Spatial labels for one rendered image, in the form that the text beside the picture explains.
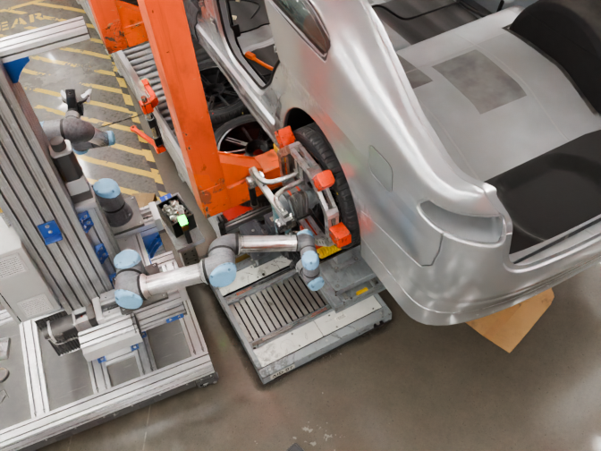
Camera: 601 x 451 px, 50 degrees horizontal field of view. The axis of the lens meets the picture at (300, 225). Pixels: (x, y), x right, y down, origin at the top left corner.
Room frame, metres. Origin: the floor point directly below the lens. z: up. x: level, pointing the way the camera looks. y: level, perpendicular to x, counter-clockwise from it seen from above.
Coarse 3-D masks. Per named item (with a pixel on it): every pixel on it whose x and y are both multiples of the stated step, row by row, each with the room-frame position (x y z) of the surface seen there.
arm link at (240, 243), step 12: (216, 240) 1.86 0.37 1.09; (228, 240) 1.86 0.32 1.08; (240, 240) 1.87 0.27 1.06; (252, 240) 1.87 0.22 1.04; (264, 240) 1.88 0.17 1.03; (276, 240) 1.88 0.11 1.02; (288, 240) 1.88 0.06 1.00; (300, 240) 1.88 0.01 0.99; (312, 240) 1.89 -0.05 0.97; (240, 252) 1.84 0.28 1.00
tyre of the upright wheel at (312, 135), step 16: (304, 128) 2.47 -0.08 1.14; (304, 144) 2.40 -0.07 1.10; (320, 144) 2.29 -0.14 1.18; (320, 160) 2.24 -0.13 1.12; (336, 160) 2.21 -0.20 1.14; (336, 176) 2.13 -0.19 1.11; (336, 192) 2.11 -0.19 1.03; (352, 208) 2.04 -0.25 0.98; (352, 224) 2.02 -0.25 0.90; (352, 240) 2.02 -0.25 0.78
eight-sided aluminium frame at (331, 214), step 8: (296, 144) 2.38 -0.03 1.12; (280, 152) 2.49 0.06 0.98; (288, 152) 2.38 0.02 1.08; (296, 152) 2.32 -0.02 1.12; (304, 152) 2.32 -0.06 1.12; (280, 160) 2.50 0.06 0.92; (288, 160) 2.51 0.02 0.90; (296, 160) 2.30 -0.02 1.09; (312, 160) 2.25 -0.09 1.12; (280, 168) 2.51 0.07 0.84; (288, 168) 2.53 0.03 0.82; (304, 168) 2.22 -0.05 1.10; (312, 168) 2.20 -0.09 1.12; (320, 168) 2.19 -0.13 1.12; (312, 176) 2.16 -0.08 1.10; (312, 184) 2.15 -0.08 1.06; (320, 192) 2.11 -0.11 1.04; (328, 192) 2.11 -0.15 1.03; (320, 200) 2.09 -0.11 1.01; (328, 200) 2.10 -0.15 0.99; (328, 208) 2.06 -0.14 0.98; (336, 208) 2.06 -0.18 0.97; (328, 216) 2.03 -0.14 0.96; (336, 216) 2.05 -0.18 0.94; (304, 224) 2.30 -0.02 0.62; (312, 224) 2.30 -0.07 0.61; (328, 224) 2.03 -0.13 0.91; (336, 224) 2.05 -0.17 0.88; (312, 232) 2.24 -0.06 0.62; (320, 232) 2.23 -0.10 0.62; (328, 232) 2.03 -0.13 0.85; (320, 240) 2.12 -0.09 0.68; (328, 240) 2.04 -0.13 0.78
